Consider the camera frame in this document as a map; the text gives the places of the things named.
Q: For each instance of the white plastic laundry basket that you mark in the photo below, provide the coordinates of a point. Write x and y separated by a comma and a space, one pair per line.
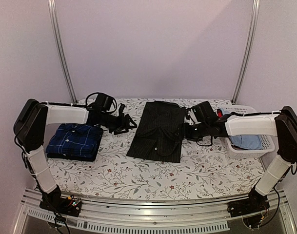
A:
235, 153

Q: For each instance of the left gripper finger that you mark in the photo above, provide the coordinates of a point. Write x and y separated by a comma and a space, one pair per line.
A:
121, 130
128, 122

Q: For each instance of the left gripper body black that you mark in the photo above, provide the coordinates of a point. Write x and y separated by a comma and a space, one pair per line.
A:
112, 124

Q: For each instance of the black pinstriped long sleeve shirt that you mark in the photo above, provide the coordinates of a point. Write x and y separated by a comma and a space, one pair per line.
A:
159, 135

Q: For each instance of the aluminium frame post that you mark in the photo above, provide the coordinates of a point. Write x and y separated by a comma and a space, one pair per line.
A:
60, 49
248, 47

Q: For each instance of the red black garment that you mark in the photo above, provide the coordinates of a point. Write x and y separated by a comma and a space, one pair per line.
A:
219, 113

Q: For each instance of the light blue shirt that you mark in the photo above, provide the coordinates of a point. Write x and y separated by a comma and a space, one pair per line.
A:
246, 142

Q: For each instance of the right aluminium frame post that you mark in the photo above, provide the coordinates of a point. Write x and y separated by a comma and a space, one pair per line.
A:
248, 47

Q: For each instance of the folded blue plaid shirt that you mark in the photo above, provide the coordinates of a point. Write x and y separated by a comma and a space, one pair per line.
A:
76, 127

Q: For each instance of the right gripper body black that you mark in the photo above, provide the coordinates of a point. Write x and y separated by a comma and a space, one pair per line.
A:
202, 131

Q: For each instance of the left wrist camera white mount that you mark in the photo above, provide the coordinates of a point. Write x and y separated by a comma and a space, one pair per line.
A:
121, 110

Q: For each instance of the floral patterned tablecloth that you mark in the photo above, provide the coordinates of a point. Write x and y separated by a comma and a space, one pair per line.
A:
204, 171

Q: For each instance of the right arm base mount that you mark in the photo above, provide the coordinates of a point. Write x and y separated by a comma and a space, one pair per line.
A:
253, 203

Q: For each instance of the aluminium front rail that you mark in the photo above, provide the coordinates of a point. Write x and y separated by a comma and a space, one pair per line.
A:
117, 216

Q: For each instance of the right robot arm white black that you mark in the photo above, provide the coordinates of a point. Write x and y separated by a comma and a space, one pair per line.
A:
203, 121

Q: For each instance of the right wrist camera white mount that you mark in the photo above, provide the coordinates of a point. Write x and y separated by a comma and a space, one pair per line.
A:
190, 116

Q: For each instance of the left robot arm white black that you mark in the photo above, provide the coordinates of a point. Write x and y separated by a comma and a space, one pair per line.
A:
29, 129

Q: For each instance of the left aluminium frame post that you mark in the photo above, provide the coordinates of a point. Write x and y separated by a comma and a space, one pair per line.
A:
60, 49

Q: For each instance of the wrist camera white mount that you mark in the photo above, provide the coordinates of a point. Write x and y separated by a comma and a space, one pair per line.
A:
121, 110
190, 116

